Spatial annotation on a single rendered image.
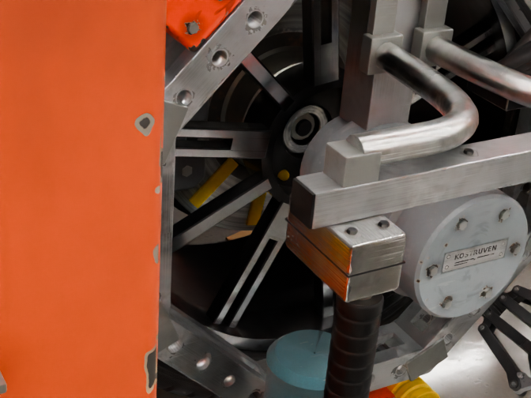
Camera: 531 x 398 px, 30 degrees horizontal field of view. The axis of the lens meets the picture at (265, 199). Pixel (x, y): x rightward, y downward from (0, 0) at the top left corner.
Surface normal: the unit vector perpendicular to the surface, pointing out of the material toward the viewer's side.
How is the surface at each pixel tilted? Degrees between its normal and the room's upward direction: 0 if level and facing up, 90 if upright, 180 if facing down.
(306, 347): 0
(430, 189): 90
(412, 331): 45
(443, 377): 0
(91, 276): 90
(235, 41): 90
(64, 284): 90
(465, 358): 0
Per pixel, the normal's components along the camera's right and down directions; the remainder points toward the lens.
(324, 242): -0.87, 0.18
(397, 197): 0.48, 0.44
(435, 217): -0.52, -0.55
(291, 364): 0.07, -0.88
